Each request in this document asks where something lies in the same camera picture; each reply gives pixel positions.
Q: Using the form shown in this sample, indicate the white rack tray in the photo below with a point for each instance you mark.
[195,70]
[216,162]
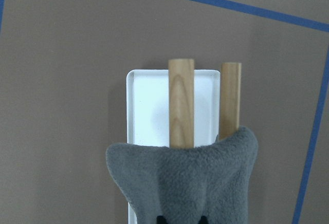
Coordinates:
[147,107]

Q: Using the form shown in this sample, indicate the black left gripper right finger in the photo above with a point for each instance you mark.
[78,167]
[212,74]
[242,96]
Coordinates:
[204,218]

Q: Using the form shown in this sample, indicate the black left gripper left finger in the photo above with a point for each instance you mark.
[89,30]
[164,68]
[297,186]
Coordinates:
[160,220]

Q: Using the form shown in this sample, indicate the grey pink-lined cloth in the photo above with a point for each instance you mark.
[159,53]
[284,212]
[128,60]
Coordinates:
[181,184]

